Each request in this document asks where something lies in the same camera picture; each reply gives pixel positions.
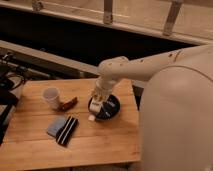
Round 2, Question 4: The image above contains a white plastic cup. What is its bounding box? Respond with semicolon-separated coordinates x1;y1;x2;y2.
42;87;61;110

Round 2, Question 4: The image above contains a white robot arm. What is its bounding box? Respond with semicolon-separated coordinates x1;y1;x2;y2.
89;44;213;171

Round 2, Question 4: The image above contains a black white striped cloth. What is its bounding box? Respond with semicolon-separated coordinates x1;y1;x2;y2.
56;117;78;146

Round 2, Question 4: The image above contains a wooden board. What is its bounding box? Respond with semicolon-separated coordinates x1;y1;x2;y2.
0;79;140;171

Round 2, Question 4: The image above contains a metal window rail frame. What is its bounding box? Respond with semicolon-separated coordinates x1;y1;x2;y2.
0;0;213;44

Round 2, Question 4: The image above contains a small brown bottle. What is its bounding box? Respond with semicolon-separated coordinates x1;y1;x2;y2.
59;97;78;111

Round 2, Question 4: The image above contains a black cables and equipment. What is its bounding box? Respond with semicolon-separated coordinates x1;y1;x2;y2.
0;51;26;144

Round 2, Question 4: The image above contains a black ceramic bowl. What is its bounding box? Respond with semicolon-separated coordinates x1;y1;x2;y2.
88;95;120;120

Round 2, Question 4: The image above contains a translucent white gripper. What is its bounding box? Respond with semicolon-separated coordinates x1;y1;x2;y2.
88;77;114;121

